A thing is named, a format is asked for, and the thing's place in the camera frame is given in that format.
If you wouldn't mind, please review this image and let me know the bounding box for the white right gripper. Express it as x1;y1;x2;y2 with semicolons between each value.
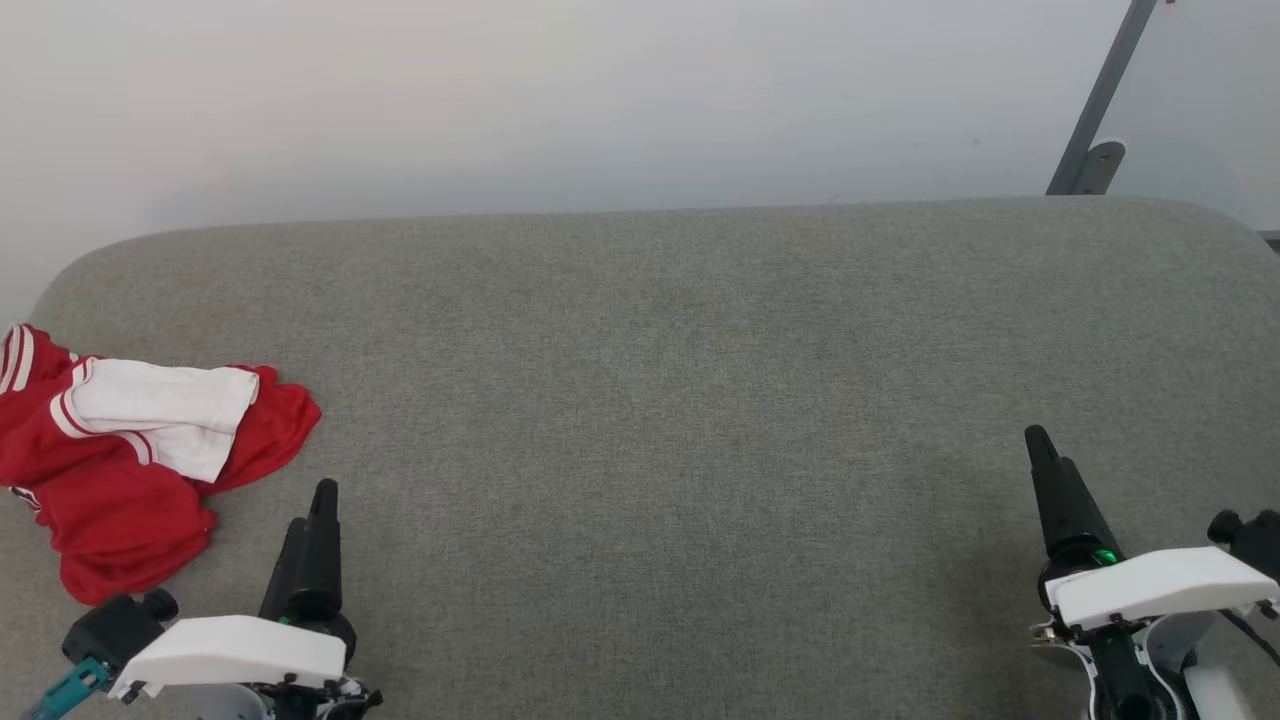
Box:
1024;425;1280;643

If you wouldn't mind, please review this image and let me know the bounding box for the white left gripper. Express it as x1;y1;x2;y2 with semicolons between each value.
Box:
108;478;383;720

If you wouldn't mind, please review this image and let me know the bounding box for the red and white shirt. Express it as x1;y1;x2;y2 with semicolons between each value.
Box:
0;322;323;607

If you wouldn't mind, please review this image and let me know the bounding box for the black cable teal plug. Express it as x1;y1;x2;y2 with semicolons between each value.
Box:
1220;608;1280;668
24;657;110;720

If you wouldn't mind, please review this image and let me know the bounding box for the grey metal post bracket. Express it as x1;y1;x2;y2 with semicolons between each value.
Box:
1072;140;1127;197

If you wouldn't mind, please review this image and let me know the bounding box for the grey metal post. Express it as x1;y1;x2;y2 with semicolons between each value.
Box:
1045;0;1159;197

